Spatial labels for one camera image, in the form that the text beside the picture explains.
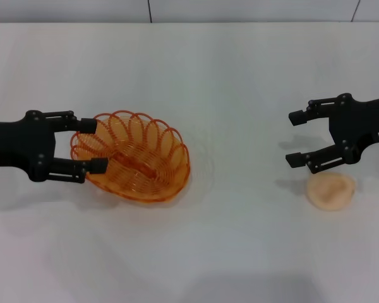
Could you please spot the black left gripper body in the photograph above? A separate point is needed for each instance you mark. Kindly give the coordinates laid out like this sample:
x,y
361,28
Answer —
x,y
19,143

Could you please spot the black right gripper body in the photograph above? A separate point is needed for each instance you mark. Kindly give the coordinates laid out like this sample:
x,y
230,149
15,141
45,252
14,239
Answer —
x,y
353,123

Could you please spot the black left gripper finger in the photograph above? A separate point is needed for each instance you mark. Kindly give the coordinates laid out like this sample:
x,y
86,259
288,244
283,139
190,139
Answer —
x,y
87,125
97,166

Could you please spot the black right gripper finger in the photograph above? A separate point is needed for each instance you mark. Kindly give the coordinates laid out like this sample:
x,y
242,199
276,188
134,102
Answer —
x,y
298,117
295,159

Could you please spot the pale round bread bun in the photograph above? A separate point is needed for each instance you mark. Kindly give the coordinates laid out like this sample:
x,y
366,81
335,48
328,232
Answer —
x,y
330,192

